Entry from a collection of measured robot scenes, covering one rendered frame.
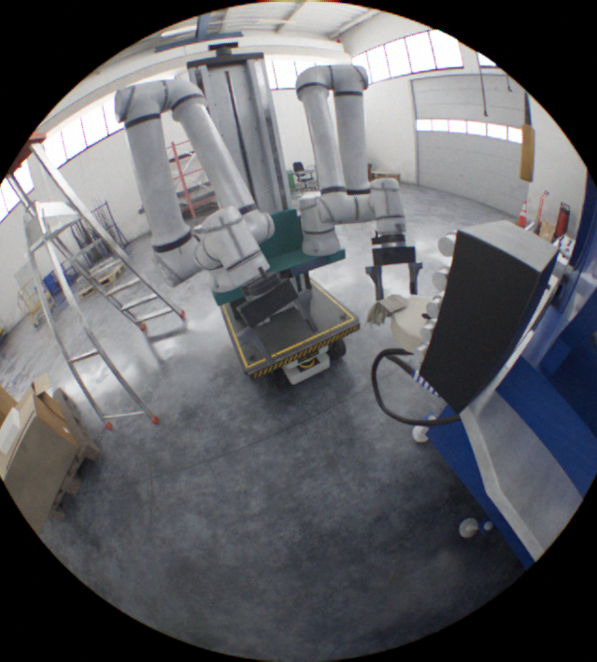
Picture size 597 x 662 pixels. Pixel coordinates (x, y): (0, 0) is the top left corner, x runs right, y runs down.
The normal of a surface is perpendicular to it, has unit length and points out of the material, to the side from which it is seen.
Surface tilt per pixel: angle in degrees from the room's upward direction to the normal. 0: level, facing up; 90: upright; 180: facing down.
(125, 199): 90
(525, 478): 0
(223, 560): 0
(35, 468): 90
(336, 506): 0
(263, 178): 90
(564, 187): 90
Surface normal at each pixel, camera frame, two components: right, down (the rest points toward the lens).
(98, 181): 0.41, 0.57
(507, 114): -0.90, 0.38
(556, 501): -0.15, -0.73
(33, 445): 0.95, 0.10
